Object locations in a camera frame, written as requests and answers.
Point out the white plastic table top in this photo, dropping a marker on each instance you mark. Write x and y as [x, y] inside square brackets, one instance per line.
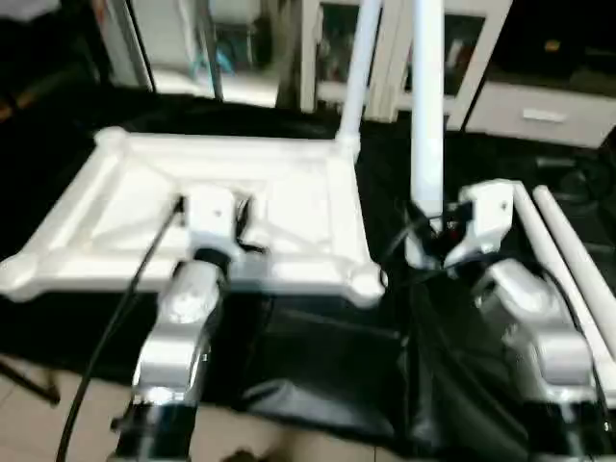
[125, 212]

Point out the white plastic table leg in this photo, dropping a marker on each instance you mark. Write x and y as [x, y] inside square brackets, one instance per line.
[563, 279]
[358, 77]
[577, 245]
[426, 106]

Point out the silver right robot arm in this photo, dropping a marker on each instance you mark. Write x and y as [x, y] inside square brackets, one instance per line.
[544, 337]

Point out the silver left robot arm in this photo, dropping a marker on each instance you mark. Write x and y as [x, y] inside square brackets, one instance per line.
[178, 327]

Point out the black work mat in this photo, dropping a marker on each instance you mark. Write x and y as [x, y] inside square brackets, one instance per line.
[318, 366]

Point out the white drawer unit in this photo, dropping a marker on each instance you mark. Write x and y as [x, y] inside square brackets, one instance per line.
[539, 114]

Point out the white glass door cabinet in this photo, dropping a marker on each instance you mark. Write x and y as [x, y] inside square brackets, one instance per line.
[327, 48]

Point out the white drawer cabinet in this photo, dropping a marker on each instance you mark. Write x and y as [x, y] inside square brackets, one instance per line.
[568, 38]

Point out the black metal stand leg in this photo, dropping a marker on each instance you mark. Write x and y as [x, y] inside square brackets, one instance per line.
[29, 377]

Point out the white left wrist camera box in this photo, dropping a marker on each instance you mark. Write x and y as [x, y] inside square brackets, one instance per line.
[214, 219]

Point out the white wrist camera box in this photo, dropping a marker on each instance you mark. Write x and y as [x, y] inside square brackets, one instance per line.
[486, 217]
[214, 219]

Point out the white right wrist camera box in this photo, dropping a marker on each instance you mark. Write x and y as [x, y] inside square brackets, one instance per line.
[486, 217]

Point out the blue frame trolley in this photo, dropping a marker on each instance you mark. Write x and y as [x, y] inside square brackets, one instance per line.
[212, 48]

